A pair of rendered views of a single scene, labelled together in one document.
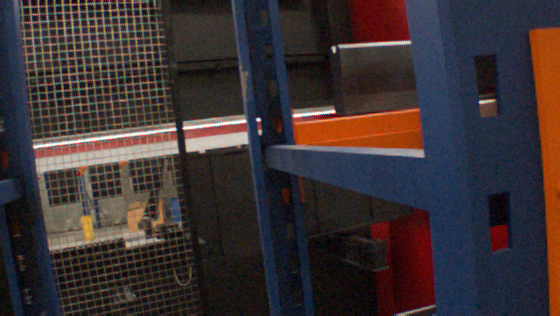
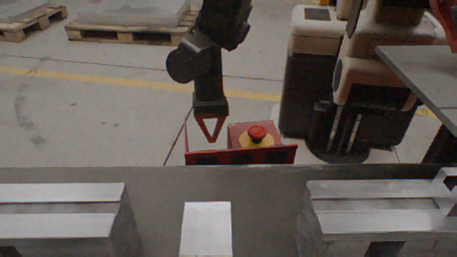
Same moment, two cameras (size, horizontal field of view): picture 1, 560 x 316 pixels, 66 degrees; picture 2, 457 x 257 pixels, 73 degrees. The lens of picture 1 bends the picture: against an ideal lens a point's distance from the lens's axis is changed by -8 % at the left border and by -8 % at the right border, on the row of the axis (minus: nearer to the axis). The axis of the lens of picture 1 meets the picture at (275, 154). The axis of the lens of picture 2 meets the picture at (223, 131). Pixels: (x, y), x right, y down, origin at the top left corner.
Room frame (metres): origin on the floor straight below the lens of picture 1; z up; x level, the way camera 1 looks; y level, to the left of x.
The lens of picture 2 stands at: (2.08, 0.53, 1.19)
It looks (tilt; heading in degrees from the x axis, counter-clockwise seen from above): 38 degrees down; 23
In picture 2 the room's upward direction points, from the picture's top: straight up
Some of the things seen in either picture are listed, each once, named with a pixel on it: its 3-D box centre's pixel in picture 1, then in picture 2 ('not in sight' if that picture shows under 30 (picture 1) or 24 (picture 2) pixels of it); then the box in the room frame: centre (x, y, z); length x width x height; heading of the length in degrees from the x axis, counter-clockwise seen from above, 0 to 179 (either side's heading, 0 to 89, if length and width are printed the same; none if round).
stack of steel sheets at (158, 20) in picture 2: not in sight; (137, 9); (4.76, 2.62, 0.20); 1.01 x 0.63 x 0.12; 105
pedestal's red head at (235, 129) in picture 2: not in sight; (234, 156); (2.53, 0.70, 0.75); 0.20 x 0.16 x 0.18; 119
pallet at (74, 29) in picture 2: not in sight; (139, 22); (4.75, 2.62, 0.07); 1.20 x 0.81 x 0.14; 105
